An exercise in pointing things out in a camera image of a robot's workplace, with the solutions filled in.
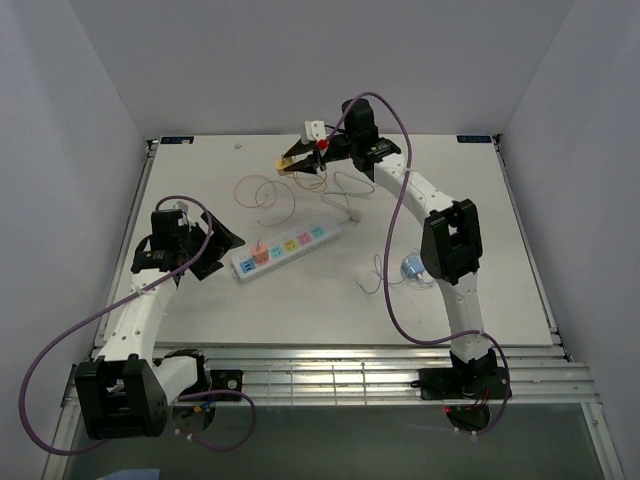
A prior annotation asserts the blue corner label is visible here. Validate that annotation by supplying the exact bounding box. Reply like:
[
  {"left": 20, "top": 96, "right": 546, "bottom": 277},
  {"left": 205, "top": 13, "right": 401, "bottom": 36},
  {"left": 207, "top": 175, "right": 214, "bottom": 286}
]
[
  {"left": 456, "top": 135, "right": 492, "bottom": 144},
  {"left": 160, "top": 136, "right": 194, "bottom": 145}
]

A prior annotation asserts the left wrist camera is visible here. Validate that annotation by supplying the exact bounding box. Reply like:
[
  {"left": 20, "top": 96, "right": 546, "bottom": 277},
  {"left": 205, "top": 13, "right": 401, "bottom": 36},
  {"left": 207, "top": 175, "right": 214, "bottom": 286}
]
[{"left": 156, "top": 200, "right": 191, "bottom": 226}]

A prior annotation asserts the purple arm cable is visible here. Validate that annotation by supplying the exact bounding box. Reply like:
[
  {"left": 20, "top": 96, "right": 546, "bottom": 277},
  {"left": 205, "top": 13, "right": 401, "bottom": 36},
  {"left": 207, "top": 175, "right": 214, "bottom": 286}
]
[
  {"left": 19, "top": 195, "right": 257, "bottom": 457},
  {"left": 324, "top": 91, "right": 512, "bottom": 437}
]

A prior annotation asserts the yellow charger plug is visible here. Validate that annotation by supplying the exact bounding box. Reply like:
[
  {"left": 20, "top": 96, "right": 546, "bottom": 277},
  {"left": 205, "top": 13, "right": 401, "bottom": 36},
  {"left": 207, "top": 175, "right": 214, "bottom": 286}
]
[{"left": 275, "top": 157, "right": 295, "bottom": 177}]

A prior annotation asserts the blue charger plug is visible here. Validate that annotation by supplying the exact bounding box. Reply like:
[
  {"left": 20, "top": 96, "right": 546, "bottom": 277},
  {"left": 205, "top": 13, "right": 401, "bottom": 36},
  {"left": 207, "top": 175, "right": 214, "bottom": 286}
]
[{"left": 401, "top": 254, "right": 425, "bottom": 283}]

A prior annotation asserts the white multicolour power strip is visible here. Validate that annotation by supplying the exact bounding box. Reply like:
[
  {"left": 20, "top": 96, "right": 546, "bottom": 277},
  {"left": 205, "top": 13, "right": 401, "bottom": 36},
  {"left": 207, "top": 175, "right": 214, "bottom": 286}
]
[{"left": 230, "top": 216, "right": 342, "bottom": 284}]

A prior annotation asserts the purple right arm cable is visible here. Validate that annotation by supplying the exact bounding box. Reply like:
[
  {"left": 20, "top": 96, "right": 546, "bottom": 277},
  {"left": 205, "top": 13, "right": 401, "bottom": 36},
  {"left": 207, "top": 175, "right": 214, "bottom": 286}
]
[{"left": 324, "top": 91, "right": 512, "bottom": 437}]

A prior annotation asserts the blue right corner label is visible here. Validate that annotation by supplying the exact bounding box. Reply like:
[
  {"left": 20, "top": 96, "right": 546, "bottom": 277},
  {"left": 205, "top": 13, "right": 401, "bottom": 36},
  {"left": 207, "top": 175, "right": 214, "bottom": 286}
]
[{"left": 456, "top": 135, "right": 492, "bottom": 144}]

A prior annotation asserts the pink charger plug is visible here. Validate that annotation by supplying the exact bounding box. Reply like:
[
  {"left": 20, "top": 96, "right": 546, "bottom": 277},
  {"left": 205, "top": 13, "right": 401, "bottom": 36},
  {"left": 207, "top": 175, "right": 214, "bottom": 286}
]
[{"left": 251, "top": 243, "right": 270, "bottom": 265}]

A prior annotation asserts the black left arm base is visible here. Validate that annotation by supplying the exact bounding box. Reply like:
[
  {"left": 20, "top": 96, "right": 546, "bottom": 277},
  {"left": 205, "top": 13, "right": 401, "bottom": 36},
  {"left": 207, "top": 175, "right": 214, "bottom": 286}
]
[{"left": 171, "top": 369, "right": 244, "bottom": 434}]

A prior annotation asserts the white power strip cord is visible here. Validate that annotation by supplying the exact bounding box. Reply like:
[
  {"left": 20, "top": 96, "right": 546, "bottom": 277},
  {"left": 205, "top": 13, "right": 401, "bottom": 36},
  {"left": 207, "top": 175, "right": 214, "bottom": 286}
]
[{"left": 319, "top": 170, "right": 376, "bottom": 224}]

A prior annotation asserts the aluminium rail frame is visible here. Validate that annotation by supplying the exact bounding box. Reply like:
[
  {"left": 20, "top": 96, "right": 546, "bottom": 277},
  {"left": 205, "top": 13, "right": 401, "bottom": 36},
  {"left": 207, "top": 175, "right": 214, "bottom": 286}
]
[{"left": 40, "top": 135, "right": 625, "bottom": 480}]

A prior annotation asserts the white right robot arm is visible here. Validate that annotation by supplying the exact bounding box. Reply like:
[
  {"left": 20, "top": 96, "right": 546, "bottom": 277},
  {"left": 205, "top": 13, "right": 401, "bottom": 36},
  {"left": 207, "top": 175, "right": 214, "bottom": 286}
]
[{"left": 283, "top": 92, "right": 497, "bottom": 397}]

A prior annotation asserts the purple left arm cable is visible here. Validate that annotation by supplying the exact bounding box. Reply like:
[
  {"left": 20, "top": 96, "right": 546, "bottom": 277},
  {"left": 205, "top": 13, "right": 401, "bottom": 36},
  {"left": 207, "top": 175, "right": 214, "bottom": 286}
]
[{"left": 19, "top": 195, "right": 257, "bottom": 457}]

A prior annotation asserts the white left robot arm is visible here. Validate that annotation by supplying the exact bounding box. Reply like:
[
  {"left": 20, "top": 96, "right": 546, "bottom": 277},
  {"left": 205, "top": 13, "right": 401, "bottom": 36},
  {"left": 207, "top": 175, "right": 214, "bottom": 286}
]
[{"left": 75, "top": 203, "right": 245, "bottom": 440}]

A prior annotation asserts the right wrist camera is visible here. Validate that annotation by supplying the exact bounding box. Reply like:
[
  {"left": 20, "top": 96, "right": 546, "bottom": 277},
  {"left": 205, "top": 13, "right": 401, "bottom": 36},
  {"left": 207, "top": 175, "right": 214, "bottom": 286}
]
[{"left": 301, "top": 120, "right": 329, "bottom": 151}]

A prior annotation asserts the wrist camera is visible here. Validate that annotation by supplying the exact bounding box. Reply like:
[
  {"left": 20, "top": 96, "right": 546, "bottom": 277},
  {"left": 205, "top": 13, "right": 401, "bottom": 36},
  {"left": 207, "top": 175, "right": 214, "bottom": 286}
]
[
  {"left": 156, "top": 200, "right": 191, "bottom": 226},
  {"left": 301, "top": 120, "right": 329, "bottom": 151}
]

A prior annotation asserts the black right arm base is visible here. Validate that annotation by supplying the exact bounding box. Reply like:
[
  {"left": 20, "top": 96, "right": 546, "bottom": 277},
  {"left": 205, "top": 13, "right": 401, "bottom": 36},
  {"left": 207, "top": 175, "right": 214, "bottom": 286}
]
[{"left": 410, "top": 367, "right": 512, "bottom": 437}]

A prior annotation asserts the blue left corner label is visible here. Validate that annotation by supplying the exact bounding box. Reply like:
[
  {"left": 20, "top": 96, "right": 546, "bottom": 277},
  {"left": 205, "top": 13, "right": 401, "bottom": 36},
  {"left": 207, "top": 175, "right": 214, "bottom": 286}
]
[{"left": 160, "top": 136, "right": 194, "bottom": 145}]

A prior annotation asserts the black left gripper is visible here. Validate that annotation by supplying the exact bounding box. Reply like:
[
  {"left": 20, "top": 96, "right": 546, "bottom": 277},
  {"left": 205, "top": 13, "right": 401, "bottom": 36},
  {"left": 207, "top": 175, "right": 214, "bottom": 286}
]
[{"left": 177, "top": 211, "right": 244, "bottom": 280}]

